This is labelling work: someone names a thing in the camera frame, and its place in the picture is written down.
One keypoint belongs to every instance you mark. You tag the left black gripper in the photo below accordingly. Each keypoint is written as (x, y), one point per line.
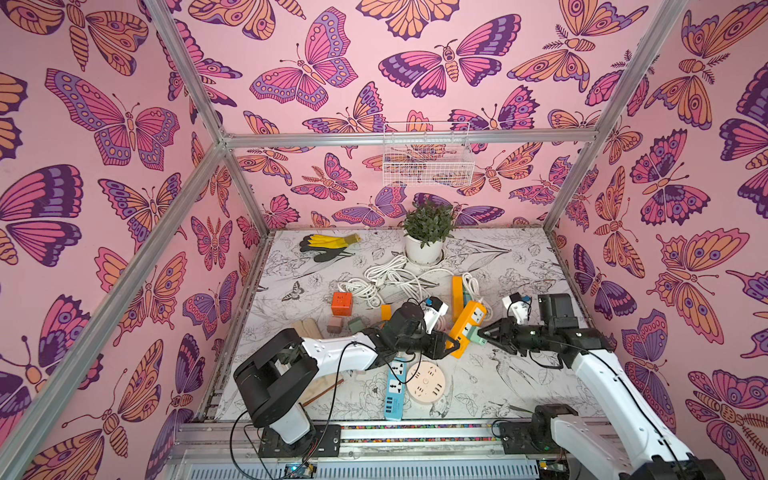
(439, 354)

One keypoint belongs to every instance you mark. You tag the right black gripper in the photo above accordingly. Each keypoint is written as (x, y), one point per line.
(509, 335)

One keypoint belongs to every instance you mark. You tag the pink round socket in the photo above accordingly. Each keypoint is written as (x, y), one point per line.
(426, 382)

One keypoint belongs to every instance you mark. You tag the small yellow power strip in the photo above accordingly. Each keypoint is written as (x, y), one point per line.
(470, 317)

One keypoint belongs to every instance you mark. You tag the orange power strip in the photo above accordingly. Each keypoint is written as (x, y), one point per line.
(457, 297)

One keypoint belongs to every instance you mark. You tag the blue power strip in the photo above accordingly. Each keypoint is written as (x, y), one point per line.
(395, 392)

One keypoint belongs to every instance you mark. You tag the green USB charger plug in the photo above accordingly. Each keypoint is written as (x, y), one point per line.
(356, 325)

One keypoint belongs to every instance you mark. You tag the pink plug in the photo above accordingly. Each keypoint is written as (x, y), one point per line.
(335, 325)

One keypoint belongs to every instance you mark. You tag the orange cube socket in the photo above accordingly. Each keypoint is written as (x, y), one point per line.
(342, 304)

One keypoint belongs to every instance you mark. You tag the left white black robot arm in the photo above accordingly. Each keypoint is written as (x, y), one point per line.
(272, 380)

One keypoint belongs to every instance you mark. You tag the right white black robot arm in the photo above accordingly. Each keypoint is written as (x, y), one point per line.
(647, 447)

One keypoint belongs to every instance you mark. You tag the potted green plant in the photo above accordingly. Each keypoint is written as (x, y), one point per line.
(426, 229)

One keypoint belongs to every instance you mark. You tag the yellow black work gloves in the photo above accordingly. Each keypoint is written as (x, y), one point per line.
(327, 248)

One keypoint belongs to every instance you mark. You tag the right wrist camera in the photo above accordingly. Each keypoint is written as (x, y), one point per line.
(517, 307)

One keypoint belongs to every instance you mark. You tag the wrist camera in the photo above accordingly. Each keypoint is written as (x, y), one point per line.
(517, 307)
(434, 310)

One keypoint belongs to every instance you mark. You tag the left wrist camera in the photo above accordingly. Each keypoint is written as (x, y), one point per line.
(434, 310)

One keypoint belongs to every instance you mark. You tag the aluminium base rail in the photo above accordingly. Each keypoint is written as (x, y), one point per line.
(414, 449)

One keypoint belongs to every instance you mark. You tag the white wire basket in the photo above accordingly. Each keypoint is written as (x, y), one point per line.
(421, 158)

